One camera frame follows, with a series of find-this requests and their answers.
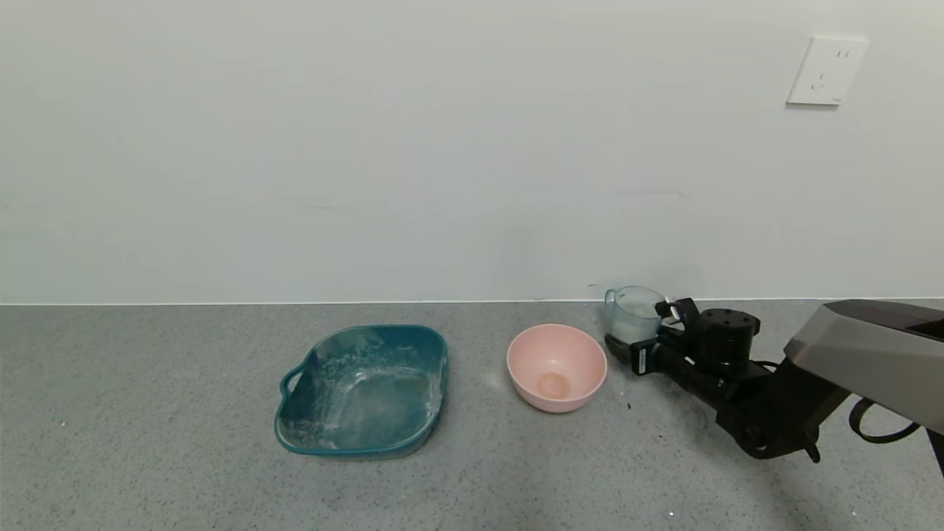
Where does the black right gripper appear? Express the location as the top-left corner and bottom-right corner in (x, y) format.
(604, 324), (701, 378)

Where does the translucent blue plastic cup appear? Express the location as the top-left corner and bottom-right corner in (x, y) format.
(604, 285), (666, 345)

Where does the pink bowl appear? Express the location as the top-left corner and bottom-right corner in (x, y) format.
(506, 323), (608, 414)

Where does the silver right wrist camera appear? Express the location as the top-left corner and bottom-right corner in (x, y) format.
(655, 296), (700, 329)

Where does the teal plastic tray with handle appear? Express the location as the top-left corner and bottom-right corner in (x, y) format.
(274, 324), (449, 458)

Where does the dark arm cable loop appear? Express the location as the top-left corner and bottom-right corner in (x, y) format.
(848, 398), (923, 445)

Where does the white wall socket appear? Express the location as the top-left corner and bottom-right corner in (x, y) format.
(786, 35), (870, 106)

